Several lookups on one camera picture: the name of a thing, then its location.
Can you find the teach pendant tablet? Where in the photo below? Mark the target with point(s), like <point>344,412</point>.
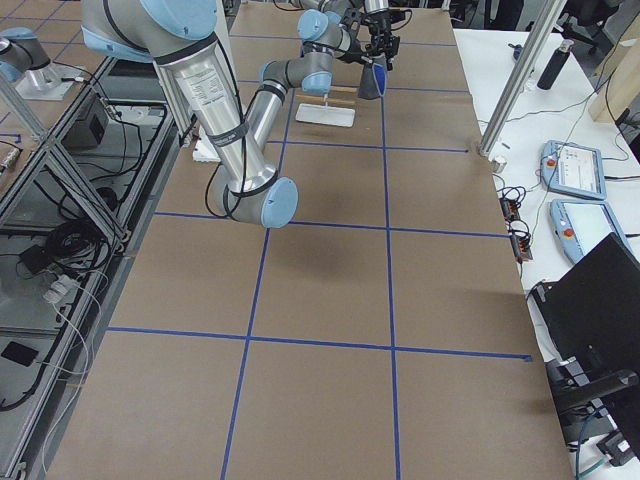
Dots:
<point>574,170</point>
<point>581,225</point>

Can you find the lower teach pendant tablet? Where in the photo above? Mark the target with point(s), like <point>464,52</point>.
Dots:
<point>581,225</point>

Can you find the black laptop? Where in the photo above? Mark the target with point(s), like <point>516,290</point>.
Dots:
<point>592,312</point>

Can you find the grey and blue towel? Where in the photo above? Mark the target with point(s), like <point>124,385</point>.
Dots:
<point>373,78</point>

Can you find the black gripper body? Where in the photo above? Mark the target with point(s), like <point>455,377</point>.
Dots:
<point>380,26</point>
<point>355,52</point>

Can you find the white towel rack base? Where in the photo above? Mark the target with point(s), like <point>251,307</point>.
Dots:
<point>325,115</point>

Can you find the upper teach pendant tablet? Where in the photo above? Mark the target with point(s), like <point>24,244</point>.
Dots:
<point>574,170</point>

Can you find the wooden rack rod far side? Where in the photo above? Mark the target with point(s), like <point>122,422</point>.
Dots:
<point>344,89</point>

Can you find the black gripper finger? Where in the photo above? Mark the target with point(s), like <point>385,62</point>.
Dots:
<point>391,59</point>
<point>379,56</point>

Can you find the aluminium frame post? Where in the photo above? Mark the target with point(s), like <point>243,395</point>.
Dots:
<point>543,25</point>

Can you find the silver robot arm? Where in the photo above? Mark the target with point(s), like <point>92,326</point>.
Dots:
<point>183,41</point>

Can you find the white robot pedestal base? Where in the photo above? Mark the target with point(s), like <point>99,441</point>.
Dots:
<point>225,15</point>

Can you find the black water bottle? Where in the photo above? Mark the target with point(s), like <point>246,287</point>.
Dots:
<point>555,64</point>

